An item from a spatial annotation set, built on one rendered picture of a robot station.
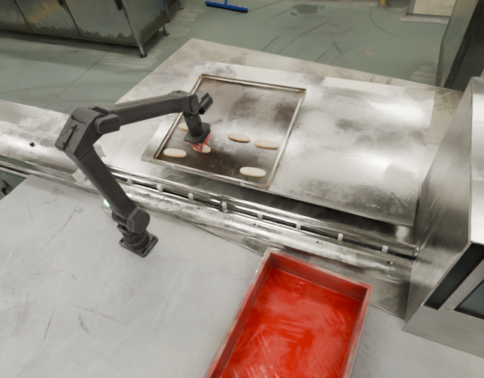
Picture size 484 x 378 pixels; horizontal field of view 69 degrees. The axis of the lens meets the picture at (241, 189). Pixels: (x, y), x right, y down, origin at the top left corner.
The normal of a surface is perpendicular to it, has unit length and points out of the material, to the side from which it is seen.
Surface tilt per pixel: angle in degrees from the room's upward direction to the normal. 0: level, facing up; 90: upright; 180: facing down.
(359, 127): 10
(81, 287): 0
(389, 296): 0
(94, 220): 0
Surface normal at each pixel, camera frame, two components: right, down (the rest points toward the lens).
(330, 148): -0.17, -0.50
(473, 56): -0.38, 0.74
